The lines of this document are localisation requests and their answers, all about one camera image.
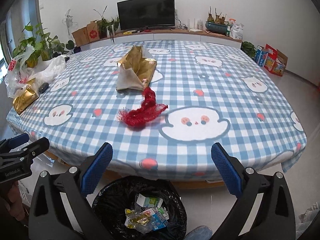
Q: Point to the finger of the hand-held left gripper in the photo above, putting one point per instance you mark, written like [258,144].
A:
[15,140]
[32,148]

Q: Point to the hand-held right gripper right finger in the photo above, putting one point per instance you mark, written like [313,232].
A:
[226,166]

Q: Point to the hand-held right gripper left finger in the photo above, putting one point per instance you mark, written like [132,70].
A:
[98,165]

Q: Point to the bin with black liner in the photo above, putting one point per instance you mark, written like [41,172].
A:
[112,205]

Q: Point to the green white box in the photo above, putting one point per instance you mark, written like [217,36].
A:
[147,201]

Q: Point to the clear plastic bag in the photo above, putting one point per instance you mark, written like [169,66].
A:
[137,221]

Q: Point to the blue white milk carton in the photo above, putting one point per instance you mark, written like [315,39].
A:
[160,220]

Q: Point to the person's left hand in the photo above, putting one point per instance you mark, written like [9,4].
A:
[13,200]

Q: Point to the small gold foil bag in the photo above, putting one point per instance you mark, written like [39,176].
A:
[25,98]

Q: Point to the small black oval object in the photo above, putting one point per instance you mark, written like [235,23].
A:
[43,87]

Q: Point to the clear bag red print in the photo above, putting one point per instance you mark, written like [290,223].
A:
[15,77]

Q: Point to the red mesh net bag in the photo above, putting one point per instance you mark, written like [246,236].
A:
[143,110]

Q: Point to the person's blue trouser leg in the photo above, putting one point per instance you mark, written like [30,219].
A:
[200,233]

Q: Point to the blue checked tablecloth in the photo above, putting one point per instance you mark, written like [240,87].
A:
[200,92]

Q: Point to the potted pothos plant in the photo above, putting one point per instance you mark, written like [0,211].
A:
[37,46]

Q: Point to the grey patterned cloth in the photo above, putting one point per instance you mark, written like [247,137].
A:
[312,217]

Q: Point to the large gold foil bag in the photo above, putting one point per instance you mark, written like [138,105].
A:
[136,67]

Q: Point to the small heart-leaf plant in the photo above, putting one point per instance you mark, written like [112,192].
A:
[70,45]

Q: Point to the open colourful cardboard box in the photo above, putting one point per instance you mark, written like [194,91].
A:
[278,67]

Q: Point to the blue printed carton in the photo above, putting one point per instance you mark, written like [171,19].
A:
[262,56]

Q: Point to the small green potted plant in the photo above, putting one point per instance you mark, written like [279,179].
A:
[248,48]

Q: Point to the red printed carton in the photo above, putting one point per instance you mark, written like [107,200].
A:
[271,55]

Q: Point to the plain brown cardboard box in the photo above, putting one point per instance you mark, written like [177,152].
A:
[80,36]

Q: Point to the brown box red flower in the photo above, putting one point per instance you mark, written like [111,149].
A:
[92,32]

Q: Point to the white bag on cabinet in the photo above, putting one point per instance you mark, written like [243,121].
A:
[236,32]

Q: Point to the tall leafy potted plant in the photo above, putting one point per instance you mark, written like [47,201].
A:
[108,26]

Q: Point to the white cabinet wooden top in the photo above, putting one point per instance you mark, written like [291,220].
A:
[175,36]

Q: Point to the blue planter dry plants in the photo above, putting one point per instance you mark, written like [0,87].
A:
[217,25]

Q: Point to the white router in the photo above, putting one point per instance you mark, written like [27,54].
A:
[195,27]

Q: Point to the spray bottle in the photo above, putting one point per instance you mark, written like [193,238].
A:
[232,22]

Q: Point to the black curved monitor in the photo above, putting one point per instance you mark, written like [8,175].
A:
[146,13]

